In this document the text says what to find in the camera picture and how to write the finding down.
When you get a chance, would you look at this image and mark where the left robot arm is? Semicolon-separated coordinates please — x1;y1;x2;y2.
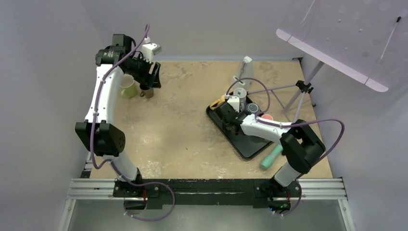
75;34;162;197

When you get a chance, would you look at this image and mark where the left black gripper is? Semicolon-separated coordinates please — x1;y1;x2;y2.
125;53;161;88

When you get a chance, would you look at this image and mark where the light grey mug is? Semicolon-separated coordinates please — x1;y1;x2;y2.
233;88;247;111

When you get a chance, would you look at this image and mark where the white perforated board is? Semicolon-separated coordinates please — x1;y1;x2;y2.
276;0;408;92

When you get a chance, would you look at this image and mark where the purple cable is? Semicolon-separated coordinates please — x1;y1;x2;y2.
225;77;345;179
89;24;175;222

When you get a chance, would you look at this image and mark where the yellow mug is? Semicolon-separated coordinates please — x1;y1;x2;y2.
209;99;225;110

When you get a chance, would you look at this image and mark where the dark teal mug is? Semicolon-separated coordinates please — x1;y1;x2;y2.
243;103;260;115

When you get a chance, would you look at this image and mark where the pink mug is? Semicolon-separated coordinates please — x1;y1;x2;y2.
258;114;273;122

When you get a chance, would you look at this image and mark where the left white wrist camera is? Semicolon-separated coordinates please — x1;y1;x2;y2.
140;37;162;63

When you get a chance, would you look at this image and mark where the tripod stand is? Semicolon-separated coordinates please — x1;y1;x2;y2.
248;61;324;122

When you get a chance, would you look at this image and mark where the brown mug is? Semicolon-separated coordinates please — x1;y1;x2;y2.
140;89;154;99

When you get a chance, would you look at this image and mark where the teal bottle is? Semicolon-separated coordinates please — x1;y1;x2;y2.
260;144;283;170

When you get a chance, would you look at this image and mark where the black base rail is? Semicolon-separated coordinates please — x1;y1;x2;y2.
113;179;301;211

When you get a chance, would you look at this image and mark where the light green mug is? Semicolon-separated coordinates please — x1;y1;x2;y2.
119;75;139;99

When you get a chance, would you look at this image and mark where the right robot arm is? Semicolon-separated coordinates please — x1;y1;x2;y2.
214;102;326;196

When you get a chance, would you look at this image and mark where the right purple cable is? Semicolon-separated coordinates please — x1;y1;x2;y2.
225;77;345;179

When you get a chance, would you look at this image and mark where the black serving tray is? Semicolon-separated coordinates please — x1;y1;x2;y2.
205;106;273;160

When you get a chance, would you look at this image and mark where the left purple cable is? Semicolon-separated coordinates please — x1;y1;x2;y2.
89;24;175;222

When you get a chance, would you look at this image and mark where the white metronome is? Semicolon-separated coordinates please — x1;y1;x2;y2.
231;56;254;90

